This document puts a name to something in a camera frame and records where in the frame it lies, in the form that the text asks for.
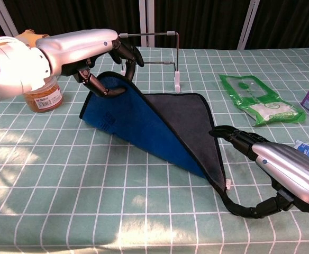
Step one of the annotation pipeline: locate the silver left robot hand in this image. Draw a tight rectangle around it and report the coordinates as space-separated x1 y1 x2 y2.
37 28 145 98

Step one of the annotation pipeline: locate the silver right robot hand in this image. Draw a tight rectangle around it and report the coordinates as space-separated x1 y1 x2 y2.
208 126 309 220

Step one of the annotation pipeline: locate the grey and blue cloth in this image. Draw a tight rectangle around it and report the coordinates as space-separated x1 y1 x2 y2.
79 70 253 217

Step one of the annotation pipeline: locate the yellow plush toy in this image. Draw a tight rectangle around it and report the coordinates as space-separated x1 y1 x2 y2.
14 29 49 49

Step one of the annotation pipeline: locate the clear jar of rubber bands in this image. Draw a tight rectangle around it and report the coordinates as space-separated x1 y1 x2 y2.
23 76 65 113

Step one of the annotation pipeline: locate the green plastic package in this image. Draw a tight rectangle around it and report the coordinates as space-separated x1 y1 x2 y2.
219 74 307 127

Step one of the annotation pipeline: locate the green checkered tablecloth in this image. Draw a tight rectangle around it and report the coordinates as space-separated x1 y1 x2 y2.
0 47 309 254

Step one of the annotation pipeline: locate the white metal frame post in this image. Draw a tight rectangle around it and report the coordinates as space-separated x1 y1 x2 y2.
237 0 261 50
0 0 19 39
139 0 148 48
147 0 155 48

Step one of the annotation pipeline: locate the metal wire stand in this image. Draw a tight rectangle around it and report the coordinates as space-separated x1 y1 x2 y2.
119 31 182 94

